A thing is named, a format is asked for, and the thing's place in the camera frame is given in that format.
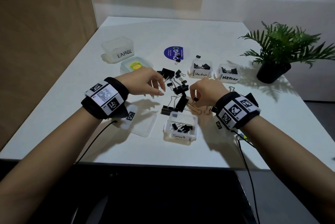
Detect person's right hand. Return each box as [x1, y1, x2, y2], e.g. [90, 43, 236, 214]
[189, 78, 230, 109]

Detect person's left hand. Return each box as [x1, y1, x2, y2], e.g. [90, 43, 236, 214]
[115, 67, 166, 99]

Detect person's left forearm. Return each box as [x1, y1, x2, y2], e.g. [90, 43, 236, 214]
[0, 106, 105, 224]

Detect person's right forearm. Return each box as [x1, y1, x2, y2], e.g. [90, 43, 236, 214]
[240, 115, 335, 224]

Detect pile of black binder clips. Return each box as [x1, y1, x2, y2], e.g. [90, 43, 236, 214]
[156, 68, 189, 116]

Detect clear container with lowercase label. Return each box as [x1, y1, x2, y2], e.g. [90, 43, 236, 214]
[189, 59, 213, 79]

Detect small black clips in container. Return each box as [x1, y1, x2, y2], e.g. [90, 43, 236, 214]
[171, 123, 193, 133]

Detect clear container with uppercase label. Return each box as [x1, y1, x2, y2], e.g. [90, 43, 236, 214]
[216, 63, 241, 83]

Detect small clear container with clips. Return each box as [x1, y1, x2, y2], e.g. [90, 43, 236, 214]
[164, 111, 198, 143]

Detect round purple sticker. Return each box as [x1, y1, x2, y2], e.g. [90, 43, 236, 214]
[164, 46, 184, 61]

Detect black right wristband with markers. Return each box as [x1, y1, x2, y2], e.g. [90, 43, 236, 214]
[213, 91, 262, 130]

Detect black wristband with markers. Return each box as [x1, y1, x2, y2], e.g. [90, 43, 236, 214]
[213, 91, 262, 130]
[81, 77, 129, 120]

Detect clear plastic lid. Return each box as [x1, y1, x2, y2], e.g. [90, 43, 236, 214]
[128, 108, 158, 138]

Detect black left wristband with markers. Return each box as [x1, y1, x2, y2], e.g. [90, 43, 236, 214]
[81, 77, 129, 120]

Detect large empty clear plastic container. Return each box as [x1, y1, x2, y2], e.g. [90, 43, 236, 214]
[101, 36, 135, 64]

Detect green plant in black pot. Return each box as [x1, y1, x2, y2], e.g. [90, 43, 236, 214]
[238, 21, 335, 84]

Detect binder clip with gold handles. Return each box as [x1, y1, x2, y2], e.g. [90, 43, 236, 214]
[186, 103, 213, 116]

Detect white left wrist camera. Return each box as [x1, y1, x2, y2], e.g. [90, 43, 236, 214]
[118, 103, 138, 130]

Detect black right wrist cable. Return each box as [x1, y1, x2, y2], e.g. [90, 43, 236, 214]
[231, 130, 261, 224]

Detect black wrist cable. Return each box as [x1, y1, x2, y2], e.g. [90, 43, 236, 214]
[75, 120, 118, 164]
[231, 130, 261, 224]

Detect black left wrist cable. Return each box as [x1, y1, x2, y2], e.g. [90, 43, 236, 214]
[75, 120, 118, 164]

